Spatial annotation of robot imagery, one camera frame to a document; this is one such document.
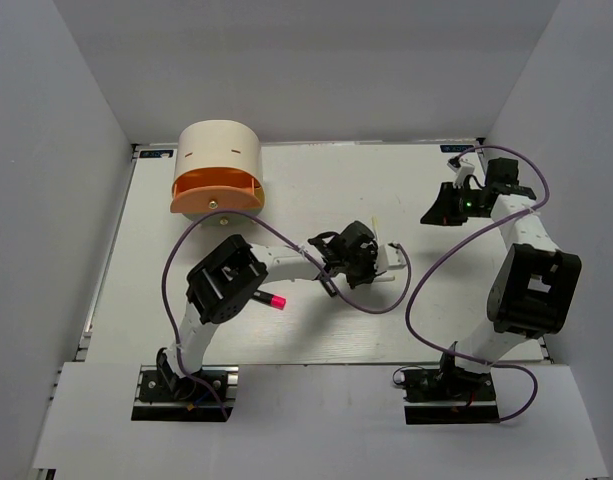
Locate dark yellow cap white marker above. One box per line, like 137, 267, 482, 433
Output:
375, 272, 395, 282

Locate cream round drawer organizer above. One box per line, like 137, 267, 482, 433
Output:
169, 120, 266, 219

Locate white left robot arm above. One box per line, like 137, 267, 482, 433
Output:
157, 221, 388, 399

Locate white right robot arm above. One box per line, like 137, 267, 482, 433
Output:
420, 157, 582, 399

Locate orange cap black highlighter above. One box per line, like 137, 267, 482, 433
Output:
319, 278, 338, 298

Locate pink cap black highlighter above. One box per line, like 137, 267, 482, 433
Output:
253, 290, 286, 310

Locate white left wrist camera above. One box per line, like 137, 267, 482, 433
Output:
376, 244, 407, 274

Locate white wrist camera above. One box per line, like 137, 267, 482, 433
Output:
447, 156, 475, 188
376, 244, 407, 274

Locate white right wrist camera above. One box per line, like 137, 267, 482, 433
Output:
447, 156, 475, 188

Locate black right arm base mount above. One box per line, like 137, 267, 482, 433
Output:
392, 366, 500, 426

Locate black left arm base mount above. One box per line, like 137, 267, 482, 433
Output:
131, 366, 239, 423

